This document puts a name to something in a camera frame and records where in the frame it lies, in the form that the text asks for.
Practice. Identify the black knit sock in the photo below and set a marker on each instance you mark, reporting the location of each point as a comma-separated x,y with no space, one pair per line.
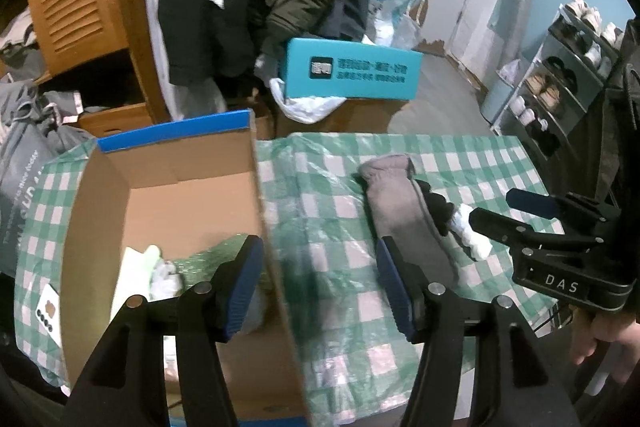
440,210

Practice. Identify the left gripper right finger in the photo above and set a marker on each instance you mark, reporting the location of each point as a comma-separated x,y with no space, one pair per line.
430,315

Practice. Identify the gray sweatpants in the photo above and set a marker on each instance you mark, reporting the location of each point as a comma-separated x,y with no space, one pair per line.
398,210

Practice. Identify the gray printed bag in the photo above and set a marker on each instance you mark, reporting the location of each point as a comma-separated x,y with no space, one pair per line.
24,152

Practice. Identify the gray clothes pile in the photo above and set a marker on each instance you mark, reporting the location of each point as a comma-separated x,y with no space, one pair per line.
21,65

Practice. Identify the shoe rack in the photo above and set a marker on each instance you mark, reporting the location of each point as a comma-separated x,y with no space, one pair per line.
555,90

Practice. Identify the blue white packaging bag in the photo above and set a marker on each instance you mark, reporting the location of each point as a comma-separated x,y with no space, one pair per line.
396,23

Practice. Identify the light green cloth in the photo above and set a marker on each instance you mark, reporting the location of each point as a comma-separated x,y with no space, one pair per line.
202,266

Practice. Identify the green checkered tablecloth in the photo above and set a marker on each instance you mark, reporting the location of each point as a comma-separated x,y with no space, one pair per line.
354,361

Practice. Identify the brown cardboard box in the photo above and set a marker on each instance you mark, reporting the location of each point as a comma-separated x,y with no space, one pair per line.
353,116

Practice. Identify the white plastic bag bundle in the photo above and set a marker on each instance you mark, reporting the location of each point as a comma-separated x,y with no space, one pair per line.
478,246

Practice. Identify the person's right hand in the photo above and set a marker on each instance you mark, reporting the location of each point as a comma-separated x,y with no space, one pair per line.
588,332

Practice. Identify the white card with dots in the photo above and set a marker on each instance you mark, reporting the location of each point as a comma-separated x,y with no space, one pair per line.
48,313

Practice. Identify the blue cardboard box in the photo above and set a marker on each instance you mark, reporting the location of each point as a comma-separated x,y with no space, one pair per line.
183,186

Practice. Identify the wooden louvered cabinet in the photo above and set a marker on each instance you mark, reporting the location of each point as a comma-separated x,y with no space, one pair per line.
102,50

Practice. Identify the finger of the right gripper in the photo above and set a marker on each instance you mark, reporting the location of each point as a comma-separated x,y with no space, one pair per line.
544,206
504,230

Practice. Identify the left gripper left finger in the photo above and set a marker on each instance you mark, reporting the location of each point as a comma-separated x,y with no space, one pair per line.
209,313

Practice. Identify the teal shoe box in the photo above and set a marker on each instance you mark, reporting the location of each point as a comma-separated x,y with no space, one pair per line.
324,68

